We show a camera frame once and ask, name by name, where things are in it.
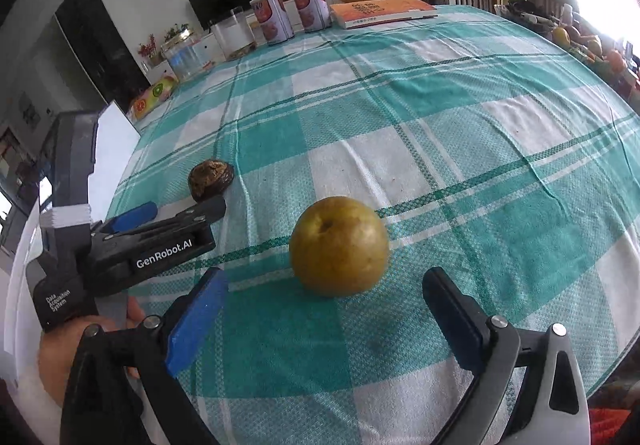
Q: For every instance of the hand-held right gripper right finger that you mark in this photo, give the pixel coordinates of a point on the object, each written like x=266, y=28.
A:
x=457, y=320

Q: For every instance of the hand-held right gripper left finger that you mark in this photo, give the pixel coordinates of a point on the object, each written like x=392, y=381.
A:
x=197, y=320

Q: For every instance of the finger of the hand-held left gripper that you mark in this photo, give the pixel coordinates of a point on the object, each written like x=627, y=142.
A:
x=132, y=217
x=202, y=212

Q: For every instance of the dark brown water chestnut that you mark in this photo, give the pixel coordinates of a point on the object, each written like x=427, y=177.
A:
x=210, y=180

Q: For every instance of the green-yellow round citrus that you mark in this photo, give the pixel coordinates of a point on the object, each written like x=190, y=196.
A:
x=340, y=247

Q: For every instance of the person's left hand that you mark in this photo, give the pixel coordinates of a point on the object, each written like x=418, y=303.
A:
x=57, y=355

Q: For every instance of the fruit-print tray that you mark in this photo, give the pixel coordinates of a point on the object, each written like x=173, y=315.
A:
x=152, y=97

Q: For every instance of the glass jar with gold lid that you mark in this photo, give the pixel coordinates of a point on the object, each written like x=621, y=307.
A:
x=182, y=57

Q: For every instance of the red flower bunch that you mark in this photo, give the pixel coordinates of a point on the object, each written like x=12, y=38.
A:
x=147, y=47

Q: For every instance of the clear container with black lid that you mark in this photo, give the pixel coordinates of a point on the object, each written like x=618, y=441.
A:
x=234, y=37

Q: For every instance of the black cabinet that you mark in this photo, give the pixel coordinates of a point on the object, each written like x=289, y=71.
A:
x=95, y=40

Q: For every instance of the small green plant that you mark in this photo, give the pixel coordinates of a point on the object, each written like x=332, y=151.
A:
x=177, y=32

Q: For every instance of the teal checked tablecloth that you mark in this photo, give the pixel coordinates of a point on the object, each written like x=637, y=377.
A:
x=400, y=125

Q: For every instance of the red and white can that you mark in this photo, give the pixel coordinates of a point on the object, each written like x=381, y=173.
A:
x=311, y=5
x=272, y=20

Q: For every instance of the orange book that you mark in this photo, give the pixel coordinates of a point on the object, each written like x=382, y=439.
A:
x=382, y=12

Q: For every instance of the pile of mixed fruit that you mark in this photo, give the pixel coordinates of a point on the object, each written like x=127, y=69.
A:
x=595, y=55

